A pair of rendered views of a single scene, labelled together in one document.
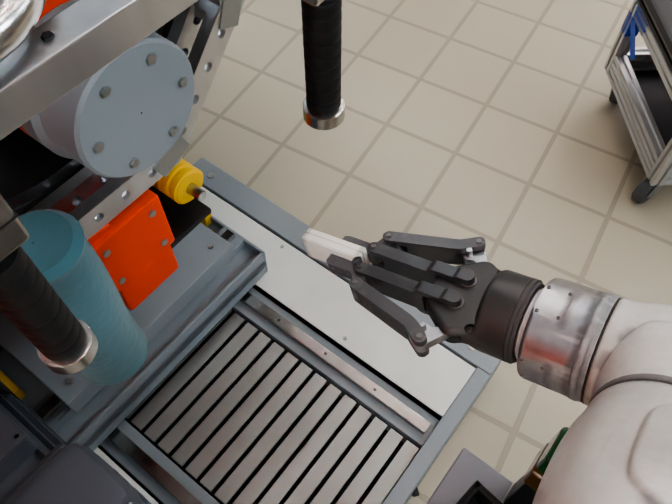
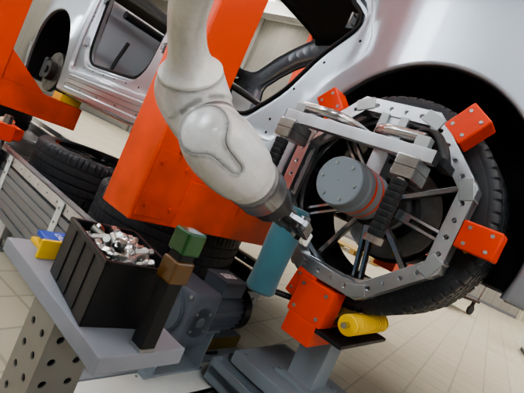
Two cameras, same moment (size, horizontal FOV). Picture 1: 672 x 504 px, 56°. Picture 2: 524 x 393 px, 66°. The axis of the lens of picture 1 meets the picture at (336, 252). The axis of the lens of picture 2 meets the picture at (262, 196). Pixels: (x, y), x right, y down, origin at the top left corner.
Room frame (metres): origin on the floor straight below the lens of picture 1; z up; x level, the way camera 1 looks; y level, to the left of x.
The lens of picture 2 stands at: (0.24, -0.85, 0.79)
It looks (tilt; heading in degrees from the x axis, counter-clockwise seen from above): 3 degrees down; 91
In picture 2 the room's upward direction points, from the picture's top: 24 degrees clockwise
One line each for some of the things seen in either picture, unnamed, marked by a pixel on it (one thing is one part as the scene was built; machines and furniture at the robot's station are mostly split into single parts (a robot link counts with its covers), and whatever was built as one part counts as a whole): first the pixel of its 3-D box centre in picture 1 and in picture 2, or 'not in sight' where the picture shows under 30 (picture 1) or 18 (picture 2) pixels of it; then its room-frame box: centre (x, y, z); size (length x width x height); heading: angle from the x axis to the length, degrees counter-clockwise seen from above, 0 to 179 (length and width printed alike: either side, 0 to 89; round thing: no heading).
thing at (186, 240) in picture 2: (568, 459); (187, 241); (0.15, -0.21, 0.64); 0.04 x 0.04 x 0.04; 52
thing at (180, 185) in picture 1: (132, 148); (365, 323); (0.65, 0.31, 0.51); 0.29 x 0.06 x 0.06; 52
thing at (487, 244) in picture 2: not in sight; (479, 242); (0.75, 0.11, 0.85); 0.09 x 0.08 x 0.07; 142
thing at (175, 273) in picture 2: (552, 473); (175, 269); (0.15, -0.21, 0.59); 0.04 x 0.04 x 0.04; 52
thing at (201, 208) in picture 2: not in sight; (230, 187); (0.10, 0.63, 0.69); 0.52 x 0.17 x 0.35; 52
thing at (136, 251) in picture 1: (104, 231); (318, 310); (0.52, 0.33, 0.48); 0.16 x 0.12 x 0.17; 52
